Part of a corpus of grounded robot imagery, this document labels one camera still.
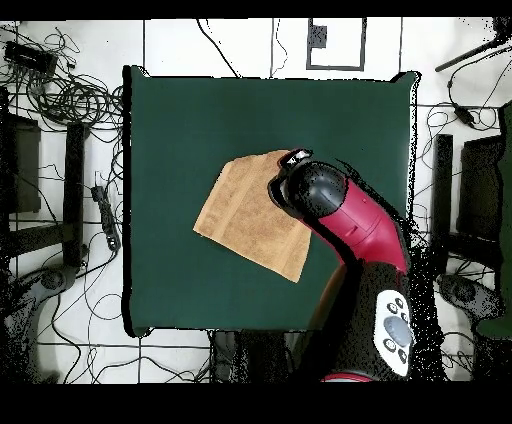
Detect tan terry cloth towel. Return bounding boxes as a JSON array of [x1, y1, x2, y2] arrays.
[[192, 149, 313, 284]]

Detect dark grey square tag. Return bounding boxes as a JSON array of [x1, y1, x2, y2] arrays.
[[307, 24, 329, 50]]

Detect black tripod rod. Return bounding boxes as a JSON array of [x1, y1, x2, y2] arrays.
[[434, 17, 512, 74]]

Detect black power adapter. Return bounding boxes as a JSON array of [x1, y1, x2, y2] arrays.
[[452, 102, 477, 128]]

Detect black metal stand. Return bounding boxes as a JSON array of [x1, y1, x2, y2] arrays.
[[428, 133, 506, 277], [0, 85, 91, 277]]

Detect black power strip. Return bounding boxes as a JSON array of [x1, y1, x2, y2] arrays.
[[90, 184, 122, 252]]

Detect long black cable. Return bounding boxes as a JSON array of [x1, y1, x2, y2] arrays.
[[194, 18, 242, 79]]

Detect tangled black cable bundle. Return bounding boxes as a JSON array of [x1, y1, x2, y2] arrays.
[[0, 23, 125, 133]]

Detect grey square frame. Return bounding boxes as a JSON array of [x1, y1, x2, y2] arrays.
[[306, 17, 368, 72]]

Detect dark green table cloth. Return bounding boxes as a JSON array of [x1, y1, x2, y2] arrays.
[[121, 65, 421, 337]]

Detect grey pedestal leg round foot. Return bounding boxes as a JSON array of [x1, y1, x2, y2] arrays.
[[0, 263, 81, 384], [435, 273, 505, 321]]

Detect black electronics box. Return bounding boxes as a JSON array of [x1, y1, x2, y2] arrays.
[[3, 40, 59, 77]]

